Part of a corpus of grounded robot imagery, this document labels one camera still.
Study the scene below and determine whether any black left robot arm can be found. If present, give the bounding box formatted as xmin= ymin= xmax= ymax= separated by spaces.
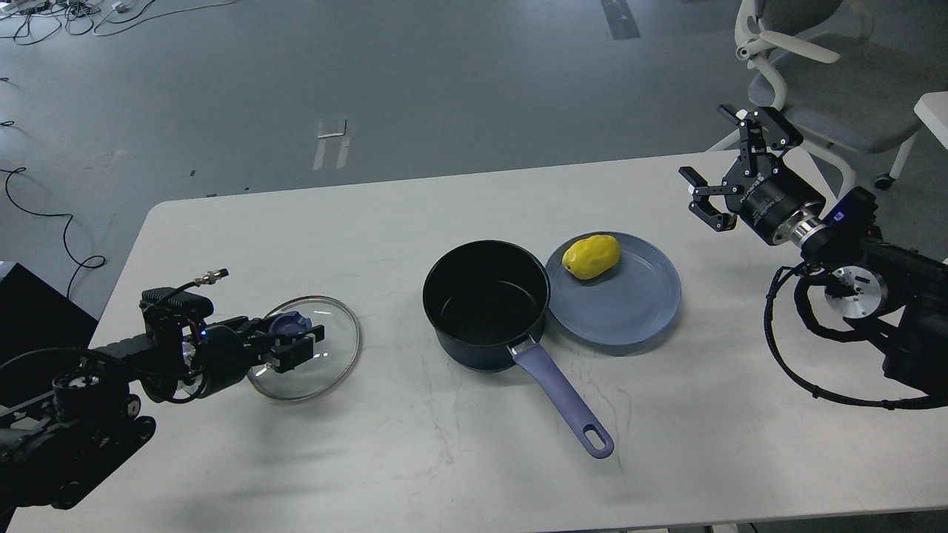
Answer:
xmin=2 ymin=269 xmax=324 ymax=518

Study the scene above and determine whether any cable bundle on floor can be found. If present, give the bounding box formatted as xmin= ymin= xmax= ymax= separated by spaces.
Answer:
xmin=0 ymin=0 xmax=241 ymax=47

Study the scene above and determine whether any black floor cable left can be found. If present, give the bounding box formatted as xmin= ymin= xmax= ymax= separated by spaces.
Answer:
xmin=0 ymin=169 xmax=107 ymax=300

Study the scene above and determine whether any white grey office chair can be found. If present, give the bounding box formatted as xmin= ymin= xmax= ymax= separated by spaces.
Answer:
xmin=734 ymin=1 xmax=946 ymax=192

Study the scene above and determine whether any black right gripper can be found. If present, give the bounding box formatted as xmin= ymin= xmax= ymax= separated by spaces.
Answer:
xmin=678 ymin=104 xmax=827 ymax=246

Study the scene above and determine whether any yellow potato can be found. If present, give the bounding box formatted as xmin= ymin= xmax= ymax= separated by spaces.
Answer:
xmin=560 ymin=234 xmax=621 ymax=282

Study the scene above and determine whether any blue round plate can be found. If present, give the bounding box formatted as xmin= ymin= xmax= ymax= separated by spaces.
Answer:
xmin=545 ymin=232 xmax=681 ymax=346

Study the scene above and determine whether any dark blue saucepan purple handle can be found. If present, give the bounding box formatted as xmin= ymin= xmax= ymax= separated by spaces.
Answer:
xmin=422 ymin=240 xmax=614 ymax=459

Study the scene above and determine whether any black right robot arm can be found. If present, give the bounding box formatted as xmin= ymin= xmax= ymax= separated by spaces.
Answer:
xmin=678 ymin=104 xmax=947 ymax=411

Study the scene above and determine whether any black box at left edge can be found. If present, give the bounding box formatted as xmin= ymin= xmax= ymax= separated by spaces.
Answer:
xmin=1 ymin=262 xmax=99 ymax=362

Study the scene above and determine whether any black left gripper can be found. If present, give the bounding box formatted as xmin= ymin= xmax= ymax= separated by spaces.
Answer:
xmin=192 ymin=317 xmax=324 ymax=398

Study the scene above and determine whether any glass pot lid blue knob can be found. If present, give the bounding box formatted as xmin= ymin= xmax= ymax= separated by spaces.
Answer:
xmin=244 ymin=295 xmax=361 ymax=402

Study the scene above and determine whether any white table corner right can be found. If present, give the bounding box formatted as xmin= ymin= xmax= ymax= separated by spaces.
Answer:
xmin=913 ymin=90 xmax=948 ymax=149

